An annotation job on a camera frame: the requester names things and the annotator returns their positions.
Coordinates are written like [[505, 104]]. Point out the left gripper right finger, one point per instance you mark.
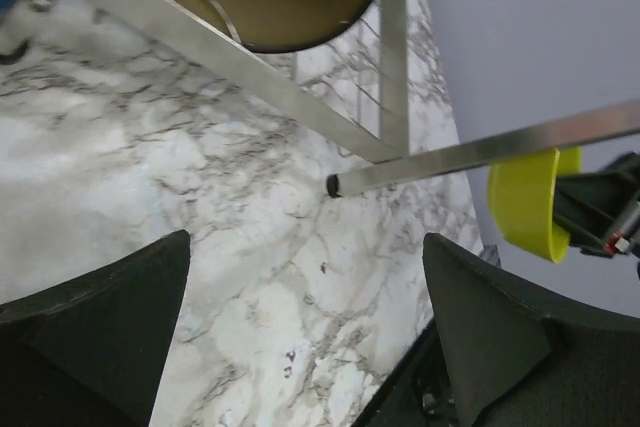
[[518, 354]]

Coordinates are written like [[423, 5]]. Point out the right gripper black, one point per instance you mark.
[[600, 210]]

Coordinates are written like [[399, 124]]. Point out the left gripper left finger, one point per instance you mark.
[[91, 351]]

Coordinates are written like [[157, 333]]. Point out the yellow-green bottom bowl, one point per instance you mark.
[[521, 194]]

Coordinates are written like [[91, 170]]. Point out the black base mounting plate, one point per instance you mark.
[[417, 392]]

